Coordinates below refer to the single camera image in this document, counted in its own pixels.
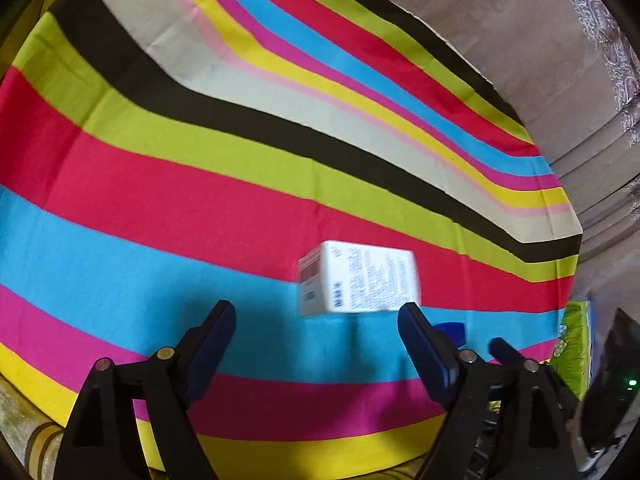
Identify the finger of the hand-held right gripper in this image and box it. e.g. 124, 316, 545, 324
432, 322, 469, 349
488, 337, 527, 364

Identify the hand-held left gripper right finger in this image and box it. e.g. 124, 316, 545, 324
397, 302, 586, 480

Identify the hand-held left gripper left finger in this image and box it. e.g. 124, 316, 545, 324
52, 300, 237, 480

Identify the white box pink label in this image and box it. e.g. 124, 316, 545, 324
297, 239, 424, 317

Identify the green packet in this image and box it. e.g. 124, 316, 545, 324
549, 300, 599, 402

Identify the multicolour striped cloth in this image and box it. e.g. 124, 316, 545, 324
0, 0, 585, 472

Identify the green gold striped velvet cushion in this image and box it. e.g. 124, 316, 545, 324
0, 374, 426, 480

